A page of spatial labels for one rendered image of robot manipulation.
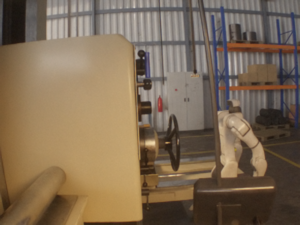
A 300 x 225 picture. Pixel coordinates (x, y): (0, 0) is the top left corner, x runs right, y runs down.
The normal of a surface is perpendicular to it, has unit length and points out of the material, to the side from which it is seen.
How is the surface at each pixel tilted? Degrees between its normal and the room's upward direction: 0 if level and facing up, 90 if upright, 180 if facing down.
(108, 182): 90
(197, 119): 90
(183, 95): 90
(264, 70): 90
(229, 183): 19
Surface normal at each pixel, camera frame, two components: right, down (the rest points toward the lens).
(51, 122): 0.04, 0.08
